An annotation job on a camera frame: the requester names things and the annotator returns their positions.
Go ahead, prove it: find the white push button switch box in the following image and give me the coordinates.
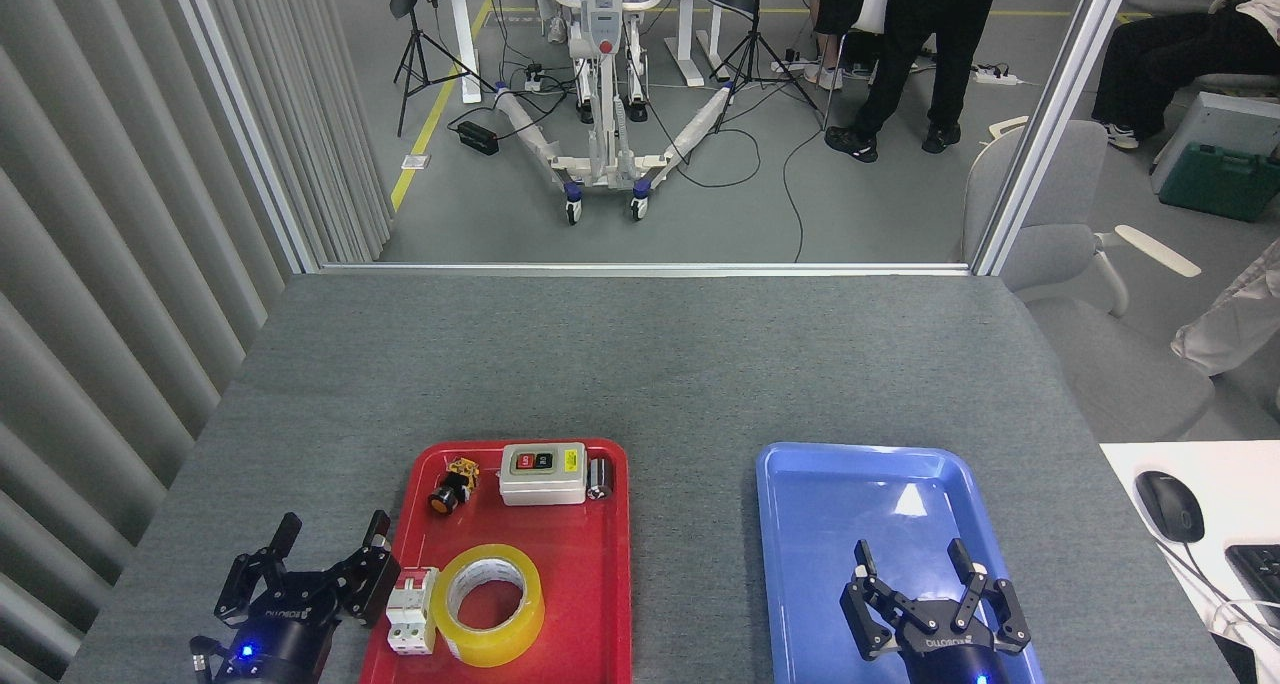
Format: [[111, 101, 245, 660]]
[[499, 442, 588, 507]]

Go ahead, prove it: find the seated person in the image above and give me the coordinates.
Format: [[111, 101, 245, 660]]
[[1090, 0, 1280, 151]]

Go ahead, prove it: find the white circuit breaker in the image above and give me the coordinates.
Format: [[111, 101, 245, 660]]
[[386, 566, 441, 657]]

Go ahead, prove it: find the red plastic tray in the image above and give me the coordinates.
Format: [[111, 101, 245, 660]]
[[360, 438, 634, 684]]

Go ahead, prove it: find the yellow black push button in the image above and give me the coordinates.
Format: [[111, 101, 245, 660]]
[[429, 457, 481, 515]]

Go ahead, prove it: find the blue plastic tray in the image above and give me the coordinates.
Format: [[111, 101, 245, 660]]
[[755, 442, 1046, 684]]

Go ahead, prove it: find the white stand on wheels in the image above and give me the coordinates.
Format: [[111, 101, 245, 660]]
[[495, 0, 736, 227]]

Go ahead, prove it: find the green plastic case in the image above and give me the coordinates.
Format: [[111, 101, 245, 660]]
[[1160, 142, 1280, 223]]

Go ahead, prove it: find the grey office chair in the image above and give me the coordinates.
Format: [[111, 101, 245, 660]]
[[962, 116, 1216, 441]]

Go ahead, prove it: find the grey case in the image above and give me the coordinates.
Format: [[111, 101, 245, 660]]
[[1150, 91, 1280, 195]]

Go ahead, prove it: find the black floor cable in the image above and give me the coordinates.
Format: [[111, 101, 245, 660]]
[[690, 126, 826, 263]]

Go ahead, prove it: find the black computer mouse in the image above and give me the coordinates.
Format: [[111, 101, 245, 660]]
[[1135, 471, 1206, 544]]

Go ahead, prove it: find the yellow tape roll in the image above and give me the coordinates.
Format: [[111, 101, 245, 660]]
[[432, 544, 546, 668]]

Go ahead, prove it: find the silver horizontal rail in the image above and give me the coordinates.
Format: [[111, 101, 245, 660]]
[[320, 261, 973, 277]]

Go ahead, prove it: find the black tripod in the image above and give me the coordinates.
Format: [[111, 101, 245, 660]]
[[710, 0, 826, 133], [393, 0, 498, 137]]

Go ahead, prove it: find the black keyboard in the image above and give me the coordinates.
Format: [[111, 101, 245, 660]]
[[1225, 544, 1280, 630]]

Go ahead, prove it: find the person's leg in pale trousers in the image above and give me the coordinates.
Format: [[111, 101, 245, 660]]
[[1170, 244, 1280, 377]]

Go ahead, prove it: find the silver post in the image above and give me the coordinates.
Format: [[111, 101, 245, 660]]
[[163, 0, 323, 275], [970, 0, 1141, 277]]

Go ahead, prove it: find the standing person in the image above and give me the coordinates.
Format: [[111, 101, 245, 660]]
[[825, 0, 1006, 163]]

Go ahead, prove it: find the white desk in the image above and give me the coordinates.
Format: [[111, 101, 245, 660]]
[[1100, 440, 1280, 684]]

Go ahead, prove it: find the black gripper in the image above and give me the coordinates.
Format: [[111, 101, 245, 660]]
[[212, 510, 401, 684], [840, 538, 1032, 684]]

